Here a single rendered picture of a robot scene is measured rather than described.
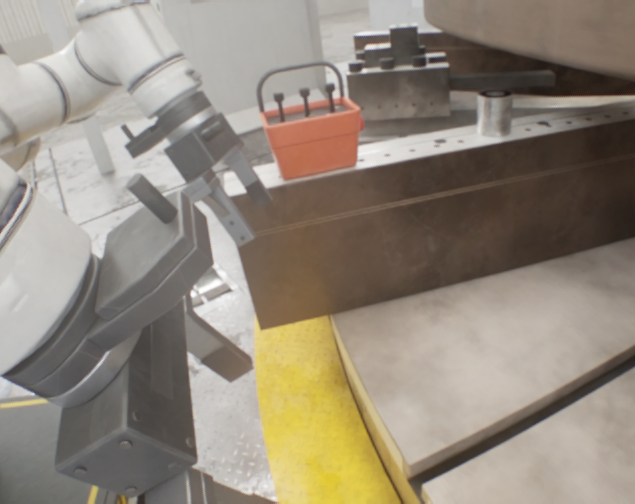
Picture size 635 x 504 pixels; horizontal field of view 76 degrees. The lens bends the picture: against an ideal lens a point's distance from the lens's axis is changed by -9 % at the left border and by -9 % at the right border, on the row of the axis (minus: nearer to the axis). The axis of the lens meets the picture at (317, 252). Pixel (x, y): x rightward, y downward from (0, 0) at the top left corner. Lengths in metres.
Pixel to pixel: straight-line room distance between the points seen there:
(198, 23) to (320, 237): 2.97
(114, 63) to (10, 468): 0.85
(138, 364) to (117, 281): 0.05
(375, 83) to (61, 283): 1.87
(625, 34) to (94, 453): 0.92
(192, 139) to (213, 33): 3.30
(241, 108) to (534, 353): 3.34
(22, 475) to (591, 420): 1.13
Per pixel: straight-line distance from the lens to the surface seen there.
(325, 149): 0.93
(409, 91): 2.01
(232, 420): 1.37
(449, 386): 0.97
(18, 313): 0.20
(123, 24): 0.59
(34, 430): 1.17
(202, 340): 0.35
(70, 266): 0.21
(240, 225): 0.56
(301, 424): 1.31
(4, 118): 0.57
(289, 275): 1.04
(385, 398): 0.94
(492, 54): 2.98
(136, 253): 0.21
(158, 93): 0.58
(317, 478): 1.21
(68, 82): 0.64
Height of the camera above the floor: 1.05
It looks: 33 degrees down
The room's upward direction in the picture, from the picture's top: 9 degrees counter-clockwise
